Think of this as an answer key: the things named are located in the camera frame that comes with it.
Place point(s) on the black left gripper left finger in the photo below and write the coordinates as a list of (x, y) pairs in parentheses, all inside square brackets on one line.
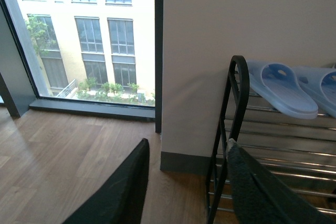
[(121, 198)]

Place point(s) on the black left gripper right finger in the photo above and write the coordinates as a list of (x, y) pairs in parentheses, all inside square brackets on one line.
[(260, 197)]

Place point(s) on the light blue slide slipper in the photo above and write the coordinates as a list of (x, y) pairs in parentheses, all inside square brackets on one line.
[(319, 83)]

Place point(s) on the black metal shoe rack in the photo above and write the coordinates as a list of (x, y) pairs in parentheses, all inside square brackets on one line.
[(299, 152)]

